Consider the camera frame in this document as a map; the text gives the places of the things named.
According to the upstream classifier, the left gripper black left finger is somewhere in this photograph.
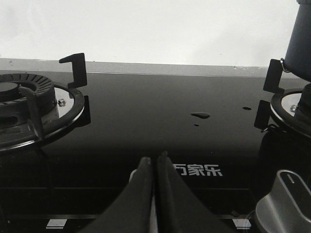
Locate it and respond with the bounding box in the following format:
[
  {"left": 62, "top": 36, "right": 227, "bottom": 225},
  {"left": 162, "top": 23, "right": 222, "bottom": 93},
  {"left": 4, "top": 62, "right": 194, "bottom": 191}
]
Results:
[{"left": 79, "top": 157, "right": 154, "bottom": 233}]

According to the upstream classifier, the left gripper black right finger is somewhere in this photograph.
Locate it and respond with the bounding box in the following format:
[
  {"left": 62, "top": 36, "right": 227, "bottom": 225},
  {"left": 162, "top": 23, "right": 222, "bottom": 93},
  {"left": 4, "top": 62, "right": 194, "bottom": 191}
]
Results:
[{"left": 156, "top": 151, "right": 234, "bottom": 233}]

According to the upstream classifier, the left black pot support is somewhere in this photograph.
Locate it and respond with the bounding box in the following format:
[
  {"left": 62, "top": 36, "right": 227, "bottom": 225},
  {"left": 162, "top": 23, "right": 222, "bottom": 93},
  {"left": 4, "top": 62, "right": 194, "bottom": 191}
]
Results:
[{"left": 0, "top": 53, "right": 87, "bottom": 151}]

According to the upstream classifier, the black pot support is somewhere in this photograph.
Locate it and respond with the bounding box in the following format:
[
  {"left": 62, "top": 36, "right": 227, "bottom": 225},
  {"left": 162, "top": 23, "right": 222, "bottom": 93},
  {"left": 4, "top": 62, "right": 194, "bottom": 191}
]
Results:
[
  {"left": 0, "top": 53, "right": 87, "bottom": 151},
  {"left": 254, "top": 58, "right": 311, "bottom": 137}
]

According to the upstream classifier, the right black pot support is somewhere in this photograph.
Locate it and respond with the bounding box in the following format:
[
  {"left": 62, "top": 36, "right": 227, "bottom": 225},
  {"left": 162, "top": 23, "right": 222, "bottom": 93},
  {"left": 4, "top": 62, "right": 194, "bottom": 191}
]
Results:
[{"left": 254, "top": 58, "right": 311, "bottom": 137}]

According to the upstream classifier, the dark blue cooking pot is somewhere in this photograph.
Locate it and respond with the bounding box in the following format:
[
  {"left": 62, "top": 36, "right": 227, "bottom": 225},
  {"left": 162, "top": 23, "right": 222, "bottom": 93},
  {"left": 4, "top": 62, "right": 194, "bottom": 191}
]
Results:
[{"left": 284, "top": 0, "right": 311, "bottom": 82}]

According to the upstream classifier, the black glass gas stove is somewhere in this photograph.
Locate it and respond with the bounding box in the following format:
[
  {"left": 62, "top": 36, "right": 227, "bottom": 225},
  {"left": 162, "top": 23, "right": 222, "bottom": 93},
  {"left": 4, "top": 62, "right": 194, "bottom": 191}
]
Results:
[{"left": 0, "top": 70, "right": 311, "bottom": 233}]

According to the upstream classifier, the silver stove control knob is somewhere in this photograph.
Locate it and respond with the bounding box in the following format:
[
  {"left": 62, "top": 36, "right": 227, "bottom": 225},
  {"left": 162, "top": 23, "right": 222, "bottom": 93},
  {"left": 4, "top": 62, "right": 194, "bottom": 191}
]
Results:
[{"left": 255, "top": 170, "right": 311, "bottom": 233}]

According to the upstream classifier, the left black gas burner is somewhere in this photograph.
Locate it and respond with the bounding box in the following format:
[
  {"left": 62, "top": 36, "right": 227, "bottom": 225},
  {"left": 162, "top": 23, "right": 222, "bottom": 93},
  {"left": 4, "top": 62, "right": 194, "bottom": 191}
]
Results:
[{"left": 0, "top": 73, "right": 56, "bottom": 141}]

